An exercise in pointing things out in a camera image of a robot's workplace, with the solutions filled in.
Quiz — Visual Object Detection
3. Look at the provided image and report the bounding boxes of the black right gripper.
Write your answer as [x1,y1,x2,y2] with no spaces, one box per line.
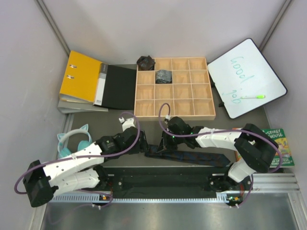
[157,128,185,153]

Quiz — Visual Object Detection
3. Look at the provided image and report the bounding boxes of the brown blue striped tie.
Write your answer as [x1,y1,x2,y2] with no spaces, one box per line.
[144,145,231,167]

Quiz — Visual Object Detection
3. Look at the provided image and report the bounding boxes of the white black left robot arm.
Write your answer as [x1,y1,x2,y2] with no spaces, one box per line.
[23,127,148,207]

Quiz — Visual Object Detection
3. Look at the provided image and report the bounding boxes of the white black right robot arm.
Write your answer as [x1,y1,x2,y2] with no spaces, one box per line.
[163,115,278,190]

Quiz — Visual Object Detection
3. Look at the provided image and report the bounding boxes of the black folder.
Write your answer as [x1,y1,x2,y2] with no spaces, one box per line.
[93,63,137,110]

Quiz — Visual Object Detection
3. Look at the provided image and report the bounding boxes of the teal cat ear headphones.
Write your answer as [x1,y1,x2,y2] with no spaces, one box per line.
[57,124,93,159]

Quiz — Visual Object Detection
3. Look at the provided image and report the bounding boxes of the wooden compartment tray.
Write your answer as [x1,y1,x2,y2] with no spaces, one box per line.
[134,57,216,121]

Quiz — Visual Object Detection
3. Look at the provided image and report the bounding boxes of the rolled grey tie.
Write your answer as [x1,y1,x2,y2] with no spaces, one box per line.
[155,69,172,84]

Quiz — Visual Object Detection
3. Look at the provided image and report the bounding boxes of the grey folder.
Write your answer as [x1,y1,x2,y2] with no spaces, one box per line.
[58,100,108,114]

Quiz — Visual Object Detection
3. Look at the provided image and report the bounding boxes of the orange treehouse book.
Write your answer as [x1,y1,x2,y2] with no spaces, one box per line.
[235,151,242,161]

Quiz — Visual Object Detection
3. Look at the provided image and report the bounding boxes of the rolled dark brown tie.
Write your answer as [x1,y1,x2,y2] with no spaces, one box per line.
[136,56,155,71]

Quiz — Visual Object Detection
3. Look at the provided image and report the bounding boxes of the green marker pen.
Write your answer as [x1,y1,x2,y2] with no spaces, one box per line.
[241,95,266,99]

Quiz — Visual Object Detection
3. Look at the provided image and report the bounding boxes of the white whiteboard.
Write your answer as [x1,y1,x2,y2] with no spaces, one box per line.
[208,38,288,119]

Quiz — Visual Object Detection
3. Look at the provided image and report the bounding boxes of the green treehouse book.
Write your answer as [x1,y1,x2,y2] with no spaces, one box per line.
[262,128,295,168]

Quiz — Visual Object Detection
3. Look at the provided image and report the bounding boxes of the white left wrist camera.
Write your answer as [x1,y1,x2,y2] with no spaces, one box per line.
[118,117,136,132]

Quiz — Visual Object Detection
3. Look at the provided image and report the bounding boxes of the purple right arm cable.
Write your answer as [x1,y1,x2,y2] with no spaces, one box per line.
[159,103,285,208]

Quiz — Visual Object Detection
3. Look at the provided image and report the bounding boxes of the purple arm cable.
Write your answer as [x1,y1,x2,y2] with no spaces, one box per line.
[159,103,285,208]
[14,111,141,208]

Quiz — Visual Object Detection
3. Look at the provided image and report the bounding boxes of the grey slotted cable duct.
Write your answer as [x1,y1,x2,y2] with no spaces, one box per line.
[50,193,241,204]

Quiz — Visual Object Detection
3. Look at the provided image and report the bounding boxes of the yellow ring binder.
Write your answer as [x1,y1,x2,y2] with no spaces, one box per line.
[59,50,102,104]

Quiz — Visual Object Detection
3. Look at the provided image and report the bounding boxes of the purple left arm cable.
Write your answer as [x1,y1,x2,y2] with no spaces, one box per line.
[14,111,141,208]

